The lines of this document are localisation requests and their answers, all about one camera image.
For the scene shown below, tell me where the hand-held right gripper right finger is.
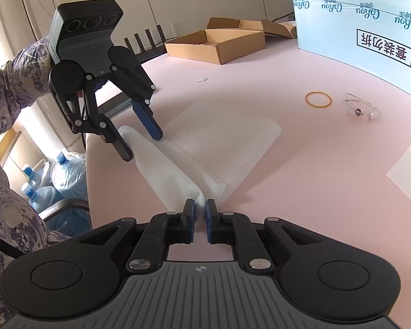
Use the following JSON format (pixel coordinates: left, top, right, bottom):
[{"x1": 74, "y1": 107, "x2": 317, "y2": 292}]
[{"x1": 205, "y1": 198, "x2": 324, "y2": 271}]

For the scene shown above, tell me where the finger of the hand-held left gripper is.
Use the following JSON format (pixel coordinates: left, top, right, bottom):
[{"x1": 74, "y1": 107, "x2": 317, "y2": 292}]
[
  {"x1": 56, "y1": 73, "x2": 135, "y2": 163},
  {"x1": 110, "y1": 62, "x2": 164, "y2": 141}
]

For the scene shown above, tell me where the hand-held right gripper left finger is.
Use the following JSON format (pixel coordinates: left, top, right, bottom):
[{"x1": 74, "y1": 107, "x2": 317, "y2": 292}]
[{"x1": 77, "y1": 199, "x2": 196, "y2": 271}]

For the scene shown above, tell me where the white translucent shopping bag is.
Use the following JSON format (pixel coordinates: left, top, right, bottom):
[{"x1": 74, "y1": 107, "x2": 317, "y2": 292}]
[{"x1": 117, "y1": 99, "x2": 282, "y2": 223}]

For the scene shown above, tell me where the person's left forearm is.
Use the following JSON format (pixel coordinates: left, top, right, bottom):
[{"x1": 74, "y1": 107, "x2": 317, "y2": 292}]
[{"x1": 0, "y1": 36, "x2": 55, "y2": 138}]

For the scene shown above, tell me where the blue water jug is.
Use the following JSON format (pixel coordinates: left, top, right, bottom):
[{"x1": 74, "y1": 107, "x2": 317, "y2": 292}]
[
  {"x1": 21, "y1": 164, "x2": 52, "y2": 192},
  {"x1": 22, "y1": 183, "x2": 67, "y2": 213},
  {"x1": 51, "y1": 151, "x2": 89, "y2": 201}
]

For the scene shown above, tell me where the open brown cardboard box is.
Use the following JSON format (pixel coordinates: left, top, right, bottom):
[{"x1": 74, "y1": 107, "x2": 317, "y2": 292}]
[{"x1": 164, "y1": 17, "x2": 298, "y2": 65}]

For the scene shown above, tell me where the person's patterned jacket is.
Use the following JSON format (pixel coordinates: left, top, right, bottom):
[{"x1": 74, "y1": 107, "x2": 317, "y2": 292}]
[{"x1": 0, "y1": 137, "x2": 71, "y2": 329}]

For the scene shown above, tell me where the orange rubber band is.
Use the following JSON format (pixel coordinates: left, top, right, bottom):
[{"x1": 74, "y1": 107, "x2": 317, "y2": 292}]
[{"x1": 306, "y1": 91, "x2": 333, "y2": 108}]

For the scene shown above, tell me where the white hair tie with beads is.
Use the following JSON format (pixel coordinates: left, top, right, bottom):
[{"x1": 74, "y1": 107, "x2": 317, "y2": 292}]
[{"x1": 342, "y1": 92, "x2": 380, "y2": 121}]

